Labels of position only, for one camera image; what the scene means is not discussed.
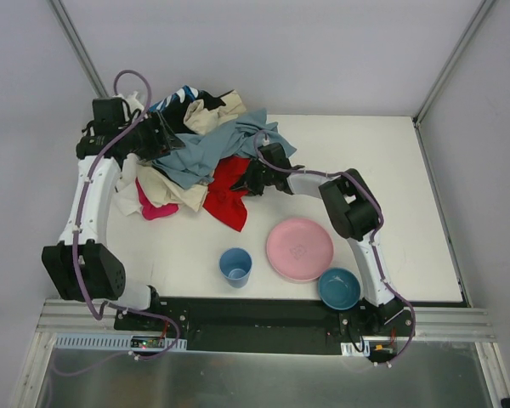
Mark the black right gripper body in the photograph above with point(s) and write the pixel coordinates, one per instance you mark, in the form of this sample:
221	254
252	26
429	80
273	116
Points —
255	177

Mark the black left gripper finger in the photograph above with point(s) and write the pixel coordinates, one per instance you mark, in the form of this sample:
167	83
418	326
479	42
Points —
164	134
147	154

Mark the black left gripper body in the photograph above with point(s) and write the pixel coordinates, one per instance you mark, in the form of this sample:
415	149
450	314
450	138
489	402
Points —
161	136

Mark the red cloth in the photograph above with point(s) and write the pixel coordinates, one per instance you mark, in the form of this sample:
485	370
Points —
223	203

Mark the black printed cloth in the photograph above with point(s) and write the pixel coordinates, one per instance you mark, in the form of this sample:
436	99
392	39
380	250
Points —
174	107

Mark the grey-blue cloth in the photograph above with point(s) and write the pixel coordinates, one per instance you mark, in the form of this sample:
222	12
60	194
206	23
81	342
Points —
196	162

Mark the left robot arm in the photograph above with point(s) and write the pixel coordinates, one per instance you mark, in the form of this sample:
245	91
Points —
80	265

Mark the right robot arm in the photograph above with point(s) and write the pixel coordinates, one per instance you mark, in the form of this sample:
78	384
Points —
354	214

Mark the cream beige cloth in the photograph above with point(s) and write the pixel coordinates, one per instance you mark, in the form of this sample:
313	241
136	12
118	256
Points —
160	189

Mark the white cloth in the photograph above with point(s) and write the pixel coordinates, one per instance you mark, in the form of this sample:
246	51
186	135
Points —
126	197

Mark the magenta pink cloth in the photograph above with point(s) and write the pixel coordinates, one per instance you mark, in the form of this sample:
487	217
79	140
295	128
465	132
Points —
151	212

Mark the pink plate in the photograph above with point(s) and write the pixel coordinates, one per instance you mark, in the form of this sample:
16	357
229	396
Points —
299	249

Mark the light blue cup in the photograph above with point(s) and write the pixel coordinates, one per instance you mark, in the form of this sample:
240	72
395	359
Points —
235	265

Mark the dark blue bowl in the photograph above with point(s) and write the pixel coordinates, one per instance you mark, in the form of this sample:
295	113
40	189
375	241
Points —
339	289

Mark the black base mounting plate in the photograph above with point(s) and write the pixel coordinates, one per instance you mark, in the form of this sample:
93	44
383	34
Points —
268	326

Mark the aluminium frame rail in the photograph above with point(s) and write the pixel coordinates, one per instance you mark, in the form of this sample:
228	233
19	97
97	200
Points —
70	316

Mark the right cable duct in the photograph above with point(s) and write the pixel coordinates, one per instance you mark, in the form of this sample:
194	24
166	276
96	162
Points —
366	349

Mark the cable duct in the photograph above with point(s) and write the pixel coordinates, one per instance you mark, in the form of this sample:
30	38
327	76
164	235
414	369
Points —
366	349
119	343

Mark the left cable duct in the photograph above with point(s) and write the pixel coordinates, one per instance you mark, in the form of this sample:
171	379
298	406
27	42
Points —
119	343

